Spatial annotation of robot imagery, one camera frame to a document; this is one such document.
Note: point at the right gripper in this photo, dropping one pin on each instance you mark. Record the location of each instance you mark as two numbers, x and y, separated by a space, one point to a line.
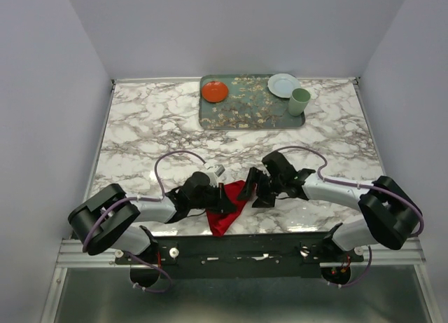
263 200

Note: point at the floral teal serving tray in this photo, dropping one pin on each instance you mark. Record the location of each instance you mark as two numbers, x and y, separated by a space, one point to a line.
249 105

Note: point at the green cup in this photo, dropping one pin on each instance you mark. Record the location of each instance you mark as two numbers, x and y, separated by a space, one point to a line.
298 101

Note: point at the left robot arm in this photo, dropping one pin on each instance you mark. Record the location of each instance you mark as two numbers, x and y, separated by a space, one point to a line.
105 220

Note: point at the orange saucer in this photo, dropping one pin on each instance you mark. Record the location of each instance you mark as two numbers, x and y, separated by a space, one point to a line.
214 91

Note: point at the red cloth napkin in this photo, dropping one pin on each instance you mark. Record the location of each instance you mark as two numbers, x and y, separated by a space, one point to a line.
220 222

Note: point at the light blue plate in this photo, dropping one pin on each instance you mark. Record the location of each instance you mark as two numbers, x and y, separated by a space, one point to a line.
282 85

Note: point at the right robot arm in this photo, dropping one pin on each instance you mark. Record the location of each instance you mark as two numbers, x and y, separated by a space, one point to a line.
389 217

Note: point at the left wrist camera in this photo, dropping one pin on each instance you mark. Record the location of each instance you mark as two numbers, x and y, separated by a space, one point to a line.
213 171

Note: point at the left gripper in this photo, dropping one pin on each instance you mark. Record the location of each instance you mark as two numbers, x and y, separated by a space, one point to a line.
222 204

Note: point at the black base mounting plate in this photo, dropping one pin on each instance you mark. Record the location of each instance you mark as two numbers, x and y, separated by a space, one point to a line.
243 256

